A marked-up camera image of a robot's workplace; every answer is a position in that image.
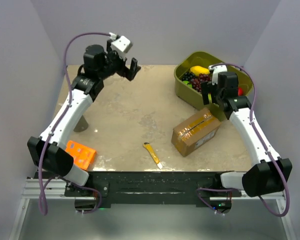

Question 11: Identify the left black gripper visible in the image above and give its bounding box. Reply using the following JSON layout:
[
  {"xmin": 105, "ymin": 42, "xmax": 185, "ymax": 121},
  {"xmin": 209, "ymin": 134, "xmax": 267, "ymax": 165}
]
[{"xmin": 98, "ymin": 40, "xmax": 141, "ymax": 81}]

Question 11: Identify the olive green plastic bin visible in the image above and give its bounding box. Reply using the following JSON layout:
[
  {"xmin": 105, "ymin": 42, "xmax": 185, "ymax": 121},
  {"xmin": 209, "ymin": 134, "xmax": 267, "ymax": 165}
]
[{"xmin": 174, "ymin": 51, "xmax": 254, "ymax": 122}]

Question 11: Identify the brown taped cardboard box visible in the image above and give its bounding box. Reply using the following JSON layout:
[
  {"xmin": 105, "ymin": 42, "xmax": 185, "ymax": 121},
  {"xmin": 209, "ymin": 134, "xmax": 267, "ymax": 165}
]
[{"xmin": 171, "ymin": 108, "xmax": 221, "ymax": 157}]

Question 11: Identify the yellow utility knife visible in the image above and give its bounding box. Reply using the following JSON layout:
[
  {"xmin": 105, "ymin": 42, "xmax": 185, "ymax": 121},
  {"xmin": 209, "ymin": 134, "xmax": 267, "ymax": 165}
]
[{"xmin": 143, "ymin": 142, "xmax": 163, "ymax": 170}]

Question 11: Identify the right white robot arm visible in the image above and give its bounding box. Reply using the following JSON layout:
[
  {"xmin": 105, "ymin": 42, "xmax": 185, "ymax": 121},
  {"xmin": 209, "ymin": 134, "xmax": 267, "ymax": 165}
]
[{"xmin": 201, "ymin": 70, "xmax": 292, "ymax": 197}]

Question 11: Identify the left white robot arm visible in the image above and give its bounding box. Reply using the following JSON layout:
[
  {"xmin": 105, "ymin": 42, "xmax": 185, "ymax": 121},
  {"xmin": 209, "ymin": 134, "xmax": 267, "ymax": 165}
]
[{"xmin": 27, "ymin": 36, "xmax": 141, "ymax": 196}]

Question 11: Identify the red grape bunch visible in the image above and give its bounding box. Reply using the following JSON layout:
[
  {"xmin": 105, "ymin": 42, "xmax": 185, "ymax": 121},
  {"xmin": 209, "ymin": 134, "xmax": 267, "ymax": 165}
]
[{"xmin": 189, "ymin": 73, "xmax": 211, "ymax": 93}]

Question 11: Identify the yellow mango fruit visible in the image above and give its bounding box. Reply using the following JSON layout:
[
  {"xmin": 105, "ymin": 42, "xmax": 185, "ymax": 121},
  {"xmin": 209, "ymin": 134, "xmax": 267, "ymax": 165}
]
[{"xmin": 190, "ymin": 65, "xmax": 210, "ymax": 77}]

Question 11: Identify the green lime fruit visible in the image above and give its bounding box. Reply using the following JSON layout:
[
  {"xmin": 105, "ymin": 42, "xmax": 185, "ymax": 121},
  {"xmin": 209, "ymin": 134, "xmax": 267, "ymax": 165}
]
[{"xmin": 183, "ymin": 80, "xmax": 193, "ymax": 88}]

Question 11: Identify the dark blue grape bunch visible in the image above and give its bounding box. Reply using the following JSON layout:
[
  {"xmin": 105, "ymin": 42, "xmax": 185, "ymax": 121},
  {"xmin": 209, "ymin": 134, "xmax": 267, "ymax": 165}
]
[{"xmin": 181, "ymin": 71, "xmax": 196, "ymax": 82}]

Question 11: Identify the red apple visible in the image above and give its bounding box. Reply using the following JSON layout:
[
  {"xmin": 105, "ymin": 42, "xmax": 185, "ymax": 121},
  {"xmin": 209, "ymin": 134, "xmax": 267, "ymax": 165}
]
[{"xmin": 238, "ymin": 87, "xmax": 244, "ymax": 96}]

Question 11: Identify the orange patterned block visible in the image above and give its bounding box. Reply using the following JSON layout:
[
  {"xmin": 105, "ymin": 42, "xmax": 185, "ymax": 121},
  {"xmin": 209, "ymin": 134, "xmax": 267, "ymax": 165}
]
[{"xmin": 65, "ymin": 140, "xmax": 97, "ymax": 170}]

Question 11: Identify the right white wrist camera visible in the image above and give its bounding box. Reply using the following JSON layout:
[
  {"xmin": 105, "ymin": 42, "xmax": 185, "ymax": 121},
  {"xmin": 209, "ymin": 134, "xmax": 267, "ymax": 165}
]
[{"xmin": 208, "ymin": 63, "xmax": 228, "ymax": 86}]

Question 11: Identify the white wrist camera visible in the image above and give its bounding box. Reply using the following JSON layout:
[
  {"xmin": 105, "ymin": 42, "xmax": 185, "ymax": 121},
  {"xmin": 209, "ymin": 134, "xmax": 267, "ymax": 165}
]
[
  {"xmin": 208, "ymin": 63, "xmax": 228, "ymax": 86},
  {"xmin": 109, "ymin": 32, "xmax": 133, "ymax": 54}
]

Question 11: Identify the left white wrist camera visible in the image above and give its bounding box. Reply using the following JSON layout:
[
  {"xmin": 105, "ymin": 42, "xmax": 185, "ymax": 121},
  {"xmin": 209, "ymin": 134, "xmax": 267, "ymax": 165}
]
[{"xmin": 109, "ymin": 32, "xmax": 133, "ymax": 54}]

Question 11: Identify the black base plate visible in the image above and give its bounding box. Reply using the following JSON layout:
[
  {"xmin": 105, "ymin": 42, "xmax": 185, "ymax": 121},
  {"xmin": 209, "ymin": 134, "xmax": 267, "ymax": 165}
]
[{"xmin": 64, "ymin": 171, "xmax": 242, "ymax": 213}]

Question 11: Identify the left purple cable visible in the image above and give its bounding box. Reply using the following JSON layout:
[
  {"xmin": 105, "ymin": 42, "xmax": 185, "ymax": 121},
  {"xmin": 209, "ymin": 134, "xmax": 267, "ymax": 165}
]
[{"xmin": 37, "ymin": 31, "xmax": 113, "ymax": 216}]

